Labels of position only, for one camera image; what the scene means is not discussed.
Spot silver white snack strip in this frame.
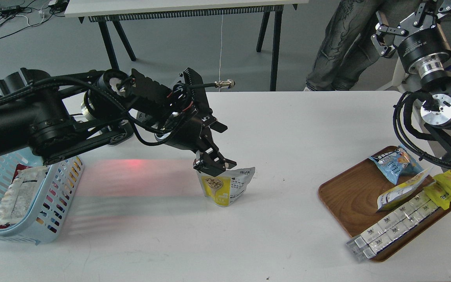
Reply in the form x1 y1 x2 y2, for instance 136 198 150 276
346 192 440 261

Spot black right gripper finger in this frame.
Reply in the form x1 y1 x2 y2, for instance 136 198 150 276
412 0 451 27
371 23 410 58

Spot brown wooden tray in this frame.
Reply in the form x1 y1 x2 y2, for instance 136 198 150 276
318 159 451 262

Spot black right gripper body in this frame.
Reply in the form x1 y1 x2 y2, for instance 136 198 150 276
396 24 451 75

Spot person in grey jeans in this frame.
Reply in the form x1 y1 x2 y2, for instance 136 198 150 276
304 0 419 91

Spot light blue plastic basket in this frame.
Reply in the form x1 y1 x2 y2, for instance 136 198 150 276
0 148 85 244

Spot black barcode scanner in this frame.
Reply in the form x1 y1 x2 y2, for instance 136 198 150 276
107 119 134 146

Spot grey white chair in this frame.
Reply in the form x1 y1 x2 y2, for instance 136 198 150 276
376 58 410 93

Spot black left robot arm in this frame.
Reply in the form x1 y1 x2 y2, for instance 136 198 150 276
0 68 236 176

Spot blue snack bag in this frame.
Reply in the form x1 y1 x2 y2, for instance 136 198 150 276
368 145 424 184

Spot white hanging cable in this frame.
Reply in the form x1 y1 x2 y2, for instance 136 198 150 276
218 14 224 92

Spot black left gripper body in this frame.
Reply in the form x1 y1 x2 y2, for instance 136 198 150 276
155 67 219 153

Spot yellow snack packet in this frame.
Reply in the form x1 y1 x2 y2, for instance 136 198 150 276
424 170 451 210

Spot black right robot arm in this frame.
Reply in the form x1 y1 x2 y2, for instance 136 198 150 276
371 0 451 170

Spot white red snack bag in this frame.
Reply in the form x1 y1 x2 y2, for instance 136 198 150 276
0 164 50 229

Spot floor cables and power strip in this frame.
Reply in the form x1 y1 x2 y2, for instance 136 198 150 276
0 0 69 43

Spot white table black legs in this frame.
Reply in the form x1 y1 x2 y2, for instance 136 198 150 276
62 0 303 91

